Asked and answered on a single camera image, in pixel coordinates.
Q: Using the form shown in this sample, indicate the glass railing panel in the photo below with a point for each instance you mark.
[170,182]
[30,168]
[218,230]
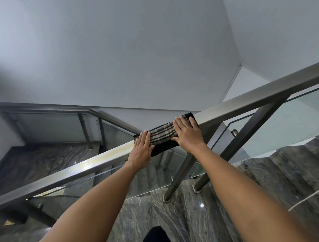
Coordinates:
[117,137]
[49,127]
[286,124]
[149,182]

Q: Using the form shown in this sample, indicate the dark metal stair railing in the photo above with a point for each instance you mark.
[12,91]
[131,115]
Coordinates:
[49,108]

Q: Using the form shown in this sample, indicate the person's black trouser leg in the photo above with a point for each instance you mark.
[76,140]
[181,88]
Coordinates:
[157,235]

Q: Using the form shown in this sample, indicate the person's right hand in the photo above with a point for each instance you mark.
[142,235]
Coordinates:
[189,135]

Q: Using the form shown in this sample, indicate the dark plaid cloth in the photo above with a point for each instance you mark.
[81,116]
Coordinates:
[162,134]

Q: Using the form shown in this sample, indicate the person's right forearm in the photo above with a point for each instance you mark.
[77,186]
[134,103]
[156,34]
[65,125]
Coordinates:
[249,194]

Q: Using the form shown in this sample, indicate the dark railing post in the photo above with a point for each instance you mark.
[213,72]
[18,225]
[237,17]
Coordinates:
[102,132]
[84,129]

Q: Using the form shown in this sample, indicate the steel railing post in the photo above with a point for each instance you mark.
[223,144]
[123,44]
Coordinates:
[42,217]
[223,149]
[200,185]

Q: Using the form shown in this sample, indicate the steel stair handrail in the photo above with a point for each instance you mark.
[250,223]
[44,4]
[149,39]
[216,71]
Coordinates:
[261,97]

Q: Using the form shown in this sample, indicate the person's left forearm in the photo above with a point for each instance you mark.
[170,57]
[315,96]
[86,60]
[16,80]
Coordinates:
[99,204]

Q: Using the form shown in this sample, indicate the person's left hand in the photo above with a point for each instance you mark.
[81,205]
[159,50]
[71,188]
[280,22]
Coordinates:
[140,154]

